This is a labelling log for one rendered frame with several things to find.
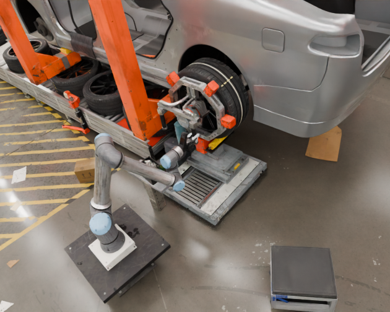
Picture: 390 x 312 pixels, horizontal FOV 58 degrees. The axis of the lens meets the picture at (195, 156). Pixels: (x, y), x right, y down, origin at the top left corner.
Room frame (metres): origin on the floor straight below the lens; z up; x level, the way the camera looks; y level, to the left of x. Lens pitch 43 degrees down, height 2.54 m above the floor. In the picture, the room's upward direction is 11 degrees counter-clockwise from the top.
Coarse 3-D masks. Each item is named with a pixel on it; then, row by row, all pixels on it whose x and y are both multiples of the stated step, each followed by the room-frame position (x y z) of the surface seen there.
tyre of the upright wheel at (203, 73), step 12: (204, 60) 2.54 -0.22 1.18; (216, 60) 2.50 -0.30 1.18; (180, 72) 2.52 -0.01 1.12; (192, 72) 2.41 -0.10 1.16; (204, 72) 2.35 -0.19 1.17; (216, 72) 2.36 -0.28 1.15; (228, 72) 2.38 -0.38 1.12; (228, 84) 2.28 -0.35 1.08; (240, 84) 2.31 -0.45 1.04; (228, 96) 2.20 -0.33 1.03; (240, 96) 2.26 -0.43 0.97; (228, 108) 2.17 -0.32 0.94; (240, 108) 2.21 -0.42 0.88; (240, 120) 2.22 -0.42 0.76; (228, 132) 2.19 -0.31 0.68
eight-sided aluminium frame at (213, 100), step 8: (184, 80) 2.38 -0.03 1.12; (192, 80) 2.37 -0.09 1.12; (176, 88) 2.45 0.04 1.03; (200, 88) 2.25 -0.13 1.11; (176, 96) 2.53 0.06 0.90; (216, 104) 2.17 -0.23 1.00; (216, 112) 2.15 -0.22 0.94; (224, 112) 2.17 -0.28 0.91; (224, 128) 2.15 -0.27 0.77; (200, 136) 2.31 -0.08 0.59; (208, 136) 2.24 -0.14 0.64; (216, 136) 2.18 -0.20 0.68
